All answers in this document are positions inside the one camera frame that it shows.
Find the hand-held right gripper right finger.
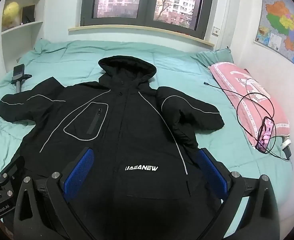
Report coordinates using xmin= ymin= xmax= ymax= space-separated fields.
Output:
xmin=197 ymin=147 xmax=281 ymax=240

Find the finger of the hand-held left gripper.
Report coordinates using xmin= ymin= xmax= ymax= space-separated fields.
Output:
xmin=0 ymin=156 xmax=25 ymax=199

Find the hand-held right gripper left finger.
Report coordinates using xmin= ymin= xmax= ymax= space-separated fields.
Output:
xmin=13 ymin=147 xmax=100 ymax=240

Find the black hooded jacket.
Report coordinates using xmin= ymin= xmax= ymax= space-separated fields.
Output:
xmin=0 ymin=56 xmax=225 ymax=240

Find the smartphone with pink screen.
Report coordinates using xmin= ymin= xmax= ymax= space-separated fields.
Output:
xmin=255 ymin=116 xmax=274 ymax=154

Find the phone holder tripod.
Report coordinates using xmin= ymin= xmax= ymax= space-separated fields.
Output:
xmin=11 ymin=64 xmax=33 ymax=94

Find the pink cloth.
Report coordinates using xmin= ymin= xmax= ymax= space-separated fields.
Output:
xmin=208 ymin=61 xmax=291 ymax=153

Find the teal quilted blanket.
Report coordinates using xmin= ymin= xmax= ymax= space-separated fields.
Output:
xmin=0 ymin=39 xmax=293 ymax=230

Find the teal pillow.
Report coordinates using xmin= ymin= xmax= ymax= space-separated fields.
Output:
xmin=190 ymin=48 xmax=235 ymax=68

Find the white corner shelf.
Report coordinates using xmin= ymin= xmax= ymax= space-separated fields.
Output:
xmin=1 ymin=0 xmax=49 ymax=65

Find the yellow plush toy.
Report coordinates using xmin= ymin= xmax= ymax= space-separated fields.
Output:
xmin=2 ymin=2 xmax=21 ymax=29

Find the dark box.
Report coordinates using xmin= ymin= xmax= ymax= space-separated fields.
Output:
xmin=21 ymin=4 xmax=36 ymax=24

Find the wooden window sill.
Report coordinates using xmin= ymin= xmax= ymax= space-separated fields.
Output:
xmin=68 ymin=25 xmax=215 ymax=47

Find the dark framed window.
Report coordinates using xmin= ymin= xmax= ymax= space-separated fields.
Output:
xmin=80 ymin=0 xmax=216 ymax=39

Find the black cable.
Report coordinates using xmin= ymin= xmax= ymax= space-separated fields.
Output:
xmin=203 ymin=79 xmax=291 ymax=160

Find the colourful wall map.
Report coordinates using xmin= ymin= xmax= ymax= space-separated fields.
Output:
xmin=255 ymin=0 xmax=294 ymax=74

